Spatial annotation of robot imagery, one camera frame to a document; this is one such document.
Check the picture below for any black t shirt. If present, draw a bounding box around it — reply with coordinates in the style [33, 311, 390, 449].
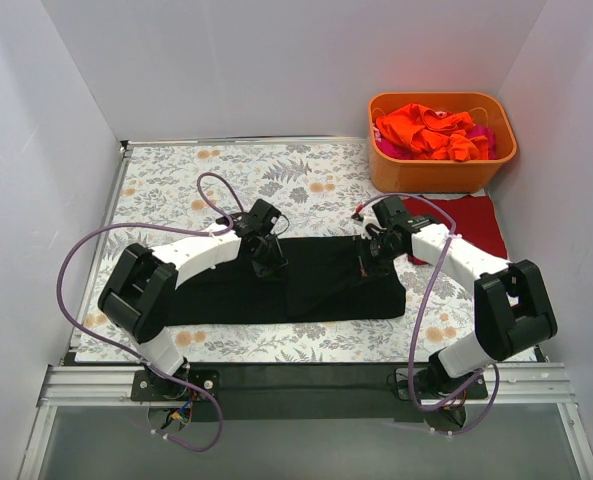
[167, 236, 406, 326]

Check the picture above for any orange t shirt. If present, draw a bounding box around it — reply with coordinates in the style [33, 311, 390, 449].
[374, 103, 477, 154]

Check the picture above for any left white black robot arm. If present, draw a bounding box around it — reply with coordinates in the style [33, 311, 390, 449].
[98, 199, 288, 401]

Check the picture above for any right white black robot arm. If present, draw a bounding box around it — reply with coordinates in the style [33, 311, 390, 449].
[352, 194, 558, 406]

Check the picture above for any folded dark red t shirt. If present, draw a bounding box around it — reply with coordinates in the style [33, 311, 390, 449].
[432, 196, 508, 259]

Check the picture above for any magenta pink t shirt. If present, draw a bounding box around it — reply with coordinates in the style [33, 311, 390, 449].
[373, 125, 497, 162]

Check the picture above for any orange plastic laundry basket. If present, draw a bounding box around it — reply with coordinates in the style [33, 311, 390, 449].
[367, 92, 517, 193]

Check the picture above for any floral patterned table mat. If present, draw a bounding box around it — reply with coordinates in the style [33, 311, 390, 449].
[92, 140, 474, 363]

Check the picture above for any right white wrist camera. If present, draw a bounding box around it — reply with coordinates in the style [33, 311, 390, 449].
[351, 211, 380, 239]

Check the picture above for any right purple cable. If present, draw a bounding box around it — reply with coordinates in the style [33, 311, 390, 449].
[350, 193, 501, 437]

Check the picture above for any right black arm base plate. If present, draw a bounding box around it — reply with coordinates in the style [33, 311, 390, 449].
[386, 367, 490, 401]

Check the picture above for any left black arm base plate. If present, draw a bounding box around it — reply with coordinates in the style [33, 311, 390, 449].
[130, 369, 220, 402]

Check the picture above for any aluminium frame rail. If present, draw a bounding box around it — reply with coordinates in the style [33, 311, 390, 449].
[20, 363, 593, 479]

